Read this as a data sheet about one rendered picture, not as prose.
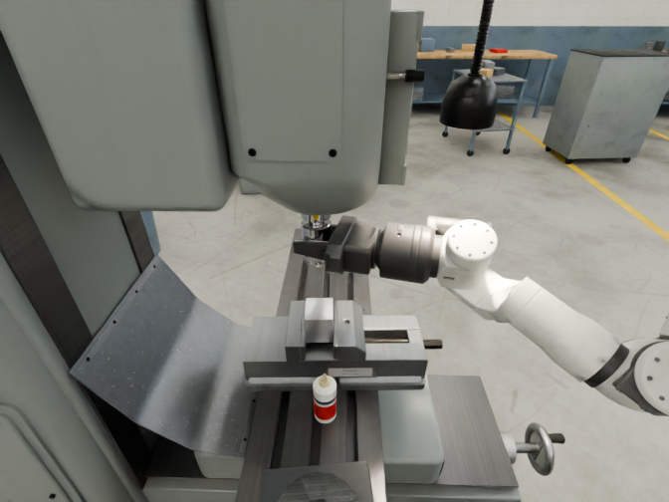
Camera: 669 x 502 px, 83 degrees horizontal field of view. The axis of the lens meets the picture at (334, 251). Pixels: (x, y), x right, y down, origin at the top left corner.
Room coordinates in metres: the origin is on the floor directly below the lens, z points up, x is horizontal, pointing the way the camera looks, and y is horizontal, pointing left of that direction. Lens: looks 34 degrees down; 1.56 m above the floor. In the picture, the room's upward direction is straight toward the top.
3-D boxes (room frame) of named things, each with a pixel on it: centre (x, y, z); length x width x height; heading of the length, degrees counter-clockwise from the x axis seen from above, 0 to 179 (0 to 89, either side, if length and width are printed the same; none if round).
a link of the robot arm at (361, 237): (0.50, -0.06, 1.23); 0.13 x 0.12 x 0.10; 164
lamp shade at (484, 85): (0.54, -0.18, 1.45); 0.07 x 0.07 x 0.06
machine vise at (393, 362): (0.53, 0.00, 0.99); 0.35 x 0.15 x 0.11; 91
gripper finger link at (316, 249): (0.49, 0.04, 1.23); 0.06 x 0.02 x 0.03; 75
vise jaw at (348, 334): (0.53, -0.03, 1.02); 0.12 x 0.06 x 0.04; 1
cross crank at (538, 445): (0.51, -0.47, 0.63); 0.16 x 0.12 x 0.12; 89
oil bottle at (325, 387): (0.41, 0.02, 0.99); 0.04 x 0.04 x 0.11
